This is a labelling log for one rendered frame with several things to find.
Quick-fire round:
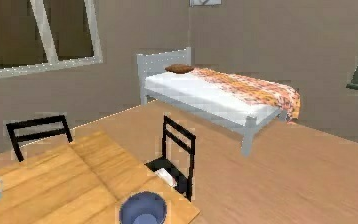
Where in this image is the white framed window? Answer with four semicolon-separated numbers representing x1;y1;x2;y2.
0;0;104;81

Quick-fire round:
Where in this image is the blue bowl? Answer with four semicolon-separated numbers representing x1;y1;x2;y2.
118;191;168;224

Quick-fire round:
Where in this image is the white box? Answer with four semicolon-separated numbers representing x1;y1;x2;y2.
154;168;178;188

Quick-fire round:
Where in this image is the white framed wall picture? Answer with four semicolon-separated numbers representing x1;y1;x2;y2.
189;0;223;8

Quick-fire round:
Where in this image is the wooden dining table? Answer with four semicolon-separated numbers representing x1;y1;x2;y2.
0;130;201;224

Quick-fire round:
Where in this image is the grey frame bed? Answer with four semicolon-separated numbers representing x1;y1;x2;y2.
136;46;290;158

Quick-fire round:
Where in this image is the brown pillow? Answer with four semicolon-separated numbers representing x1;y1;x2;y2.
164;63;195;75

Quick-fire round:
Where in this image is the orange patterned blanket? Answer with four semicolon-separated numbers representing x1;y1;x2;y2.
190;67;302;123

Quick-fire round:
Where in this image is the black slatted chair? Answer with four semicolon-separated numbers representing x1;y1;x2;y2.
5;114;74;163
144;115;197;202

